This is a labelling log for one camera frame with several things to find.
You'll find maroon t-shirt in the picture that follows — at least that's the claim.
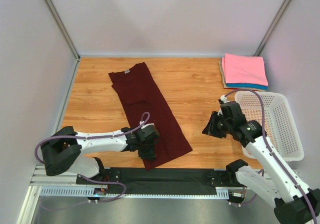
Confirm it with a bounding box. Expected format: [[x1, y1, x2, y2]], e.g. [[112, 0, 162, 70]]
[[108, 62, 193, 170]]

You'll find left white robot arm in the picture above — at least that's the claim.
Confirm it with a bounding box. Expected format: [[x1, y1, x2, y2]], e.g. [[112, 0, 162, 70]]
[[39, 123, 160, 182]]

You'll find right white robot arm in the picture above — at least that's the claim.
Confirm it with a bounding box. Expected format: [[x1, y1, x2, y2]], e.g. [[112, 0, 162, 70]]
[[203, 101, 320, 223]]

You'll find blue folded t-shirt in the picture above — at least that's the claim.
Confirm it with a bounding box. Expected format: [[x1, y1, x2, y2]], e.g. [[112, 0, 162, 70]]
[[226, 83, 268, 90]]

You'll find white plastic basket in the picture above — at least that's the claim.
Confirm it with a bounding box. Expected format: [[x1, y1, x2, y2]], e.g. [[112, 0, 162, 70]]
[[235, 91, 305, 162]]

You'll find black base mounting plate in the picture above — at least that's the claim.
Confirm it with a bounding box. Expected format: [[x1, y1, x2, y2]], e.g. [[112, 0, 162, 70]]
[[75, 167, 256, 195]]

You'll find pink folded t-shirt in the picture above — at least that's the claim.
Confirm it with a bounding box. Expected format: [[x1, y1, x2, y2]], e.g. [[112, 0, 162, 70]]
[[222, 54, 269, 87]]

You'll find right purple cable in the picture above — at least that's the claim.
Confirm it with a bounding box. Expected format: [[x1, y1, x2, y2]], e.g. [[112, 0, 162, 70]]
[[222, 90, 316, 224]]

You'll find aluminium slotted cable rail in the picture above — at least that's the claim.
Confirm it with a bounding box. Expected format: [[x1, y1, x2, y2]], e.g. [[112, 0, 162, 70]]
[[30, 166, 245, 199]]

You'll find right aluminium frame post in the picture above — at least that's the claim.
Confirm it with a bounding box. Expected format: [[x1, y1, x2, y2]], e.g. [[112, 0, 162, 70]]
[[254, 0, 293, 57]]

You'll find aluminium frame post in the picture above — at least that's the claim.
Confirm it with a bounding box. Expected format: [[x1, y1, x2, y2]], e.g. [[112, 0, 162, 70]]
[[34, 0, 81, 61], [254, 0, 293, 57]]

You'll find left aluminium frame post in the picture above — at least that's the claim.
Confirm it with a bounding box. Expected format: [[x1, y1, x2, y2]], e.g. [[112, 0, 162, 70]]
[[34, 0, 81, 61]]

